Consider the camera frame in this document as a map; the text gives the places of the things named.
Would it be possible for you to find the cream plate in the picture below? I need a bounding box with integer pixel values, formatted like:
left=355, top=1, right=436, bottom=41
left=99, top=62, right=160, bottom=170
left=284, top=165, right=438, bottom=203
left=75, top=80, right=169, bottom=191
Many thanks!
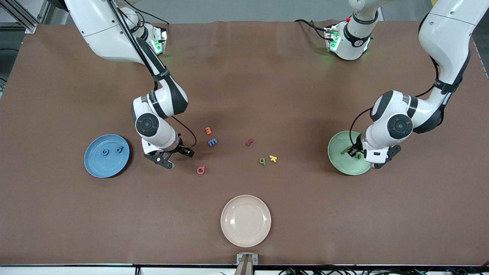
left=221, top=195, right=272, bottom=248

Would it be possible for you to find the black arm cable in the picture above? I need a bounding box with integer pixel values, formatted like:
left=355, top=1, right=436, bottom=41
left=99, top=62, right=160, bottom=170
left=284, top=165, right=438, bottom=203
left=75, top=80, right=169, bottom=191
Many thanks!
left=109, top=0, right=198, bottom=150
left=349, top=55, right=440, bottom=149

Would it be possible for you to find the aluminium frame post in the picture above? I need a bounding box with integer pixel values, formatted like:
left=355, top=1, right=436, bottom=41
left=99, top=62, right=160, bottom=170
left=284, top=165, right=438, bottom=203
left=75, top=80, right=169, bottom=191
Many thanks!
left=0, top=0, right=37, bottom=33

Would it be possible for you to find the white table edge panel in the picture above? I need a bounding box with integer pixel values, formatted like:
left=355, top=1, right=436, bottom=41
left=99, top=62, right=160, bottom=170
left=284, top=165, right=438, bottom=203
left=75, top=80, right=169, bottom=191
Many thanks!
left=0, top=265, right=489, bottom=275

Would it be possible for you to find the black left base cable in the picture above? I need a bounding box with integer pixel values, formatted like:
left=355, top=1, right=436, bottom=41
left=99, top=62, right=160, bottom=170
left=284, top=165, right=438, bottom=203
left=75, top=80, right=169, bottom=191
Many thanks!
left=294, top=18, right=331, bottom=42

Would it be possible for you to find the black right base cable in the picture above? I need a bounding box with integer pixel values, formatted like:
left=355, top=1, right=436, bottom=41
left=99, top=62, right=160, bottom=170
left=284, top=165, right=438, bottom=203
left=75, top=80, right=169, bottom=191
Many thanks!
left=139, top=11, right=170, bottom=31

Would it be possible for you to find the light green plate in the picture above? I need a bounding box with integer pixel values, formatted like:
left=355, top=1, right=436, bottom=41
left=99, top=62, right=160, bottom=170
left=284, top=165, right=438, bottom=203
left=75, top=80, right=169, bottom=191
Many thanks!
left=328, top=131, right=373, bottom=176

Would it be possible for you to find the black cable bundle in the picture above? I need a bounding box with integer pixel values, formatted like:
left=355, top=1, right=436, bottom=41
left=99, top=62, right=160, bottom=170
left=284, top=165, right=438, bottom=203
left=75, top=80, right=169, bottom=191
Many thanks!
left=279, top=265, right=489, bottom=275

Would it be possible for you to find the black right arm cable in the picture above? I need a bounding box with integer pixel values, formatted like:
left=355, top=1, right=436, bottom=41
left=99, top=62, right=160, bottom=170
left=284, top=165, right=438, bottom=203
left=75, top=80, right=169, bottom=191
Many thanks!
left=109, top=0, right=198, bottom=150

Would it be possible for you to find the grey metal camera bracket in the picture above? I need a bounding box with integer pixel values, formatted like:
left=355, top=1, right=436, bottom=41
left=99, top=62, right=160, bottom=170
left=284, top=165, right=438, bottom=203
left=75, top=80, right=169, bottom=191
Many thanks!
left=236, top=253, right=259, bottom=275

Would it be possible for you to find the black base cable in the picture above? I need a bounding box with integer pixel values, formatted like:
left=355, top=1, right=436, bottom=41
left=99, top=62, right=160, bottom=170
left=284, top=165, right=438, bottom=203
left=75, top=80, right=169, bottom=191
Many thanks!
left=139, top=11, right=170, bottom=31
left=294, top=18, right=331, bottom=42

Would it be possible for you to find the brown table cover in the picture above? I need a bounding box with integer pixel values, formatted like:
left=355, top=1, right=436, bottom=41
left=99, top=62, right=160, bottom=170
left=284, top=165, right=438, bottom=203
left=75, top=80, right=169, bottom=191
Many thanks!
left=0, top=19, right=489, bottom=267

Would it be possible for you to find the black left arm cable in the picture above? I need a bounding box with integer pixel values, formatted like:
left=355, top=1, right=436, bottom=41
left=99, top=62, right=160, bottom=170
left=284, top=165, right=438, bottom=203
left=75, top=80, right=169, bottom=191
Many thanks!
left=349, top=55, right=440, bottom=149

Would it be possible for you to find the blue plate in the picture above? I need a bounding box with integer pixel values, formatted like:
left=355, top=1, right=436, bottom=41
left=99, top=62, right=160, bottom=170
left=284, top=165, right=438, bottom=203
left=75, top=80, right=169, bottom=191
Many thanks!
left=84, top=134, right=130, bottom=179

